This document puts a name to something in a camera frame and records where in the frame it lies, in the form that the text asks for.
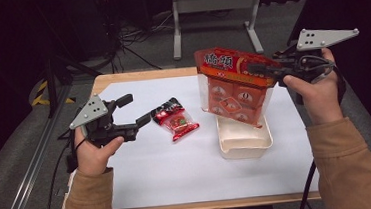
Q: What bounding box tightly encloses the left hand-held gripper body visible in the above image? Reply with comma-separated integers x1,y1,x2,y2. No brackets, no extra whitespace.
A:
66,90,142,151

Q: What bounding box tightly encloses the white table mat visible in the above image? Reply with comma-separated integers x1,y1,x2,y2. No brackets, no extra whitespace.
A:
59,66,322,209

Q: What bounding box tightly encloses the black floor cable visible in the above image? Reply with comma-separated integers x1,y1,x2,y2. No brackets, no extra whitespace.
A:
34,139,79,209

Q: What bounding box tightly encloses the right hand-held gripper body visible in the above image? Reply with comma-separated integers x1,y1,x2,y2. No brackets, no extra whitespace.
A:
269,24,364,88

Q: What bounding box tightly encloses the wooden table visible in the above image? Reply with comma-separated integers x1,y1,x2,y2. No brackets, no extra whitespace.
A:
49,58,323,209

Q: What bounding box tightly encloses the small red and black packet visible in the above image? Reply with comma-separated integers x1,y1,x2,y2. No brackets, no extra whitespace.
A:
148,95,201,144

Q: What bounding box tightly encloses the left hand-held gripper cable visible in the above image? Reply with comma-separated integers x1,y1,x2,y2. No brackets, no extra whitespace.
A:
62,126,90,174

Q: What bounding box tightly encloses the white plastic container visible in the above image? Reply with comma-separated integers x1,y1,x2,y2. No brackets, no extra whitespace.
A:
214,110,275,162

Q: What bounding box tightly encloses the bundle of floor cables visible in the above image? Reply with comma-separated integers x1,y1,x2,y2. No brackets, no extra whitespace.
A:
97,0,179,75

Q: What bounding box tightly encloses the person's right hand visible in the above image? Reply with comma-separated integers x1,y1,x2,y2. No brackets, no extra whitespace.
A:
281,47,345,129

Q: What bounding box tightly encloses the yellow and black floor tape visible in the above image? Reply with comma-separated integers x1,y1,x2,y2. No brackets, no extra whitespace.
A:
29,77,76,108

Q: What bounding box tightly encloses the orange snack packet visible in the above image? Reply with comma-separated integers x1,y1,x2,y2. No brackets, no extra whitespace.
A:
193,42,286,133

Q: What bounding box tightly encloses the person's left hand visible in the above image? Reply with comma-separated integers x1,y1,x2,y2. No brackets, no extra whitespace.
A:
73,123,129,179

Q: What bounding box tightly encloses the grey metal stand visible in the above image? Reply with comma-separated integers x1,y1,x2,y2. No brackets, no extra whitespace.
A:
168,0,269,61

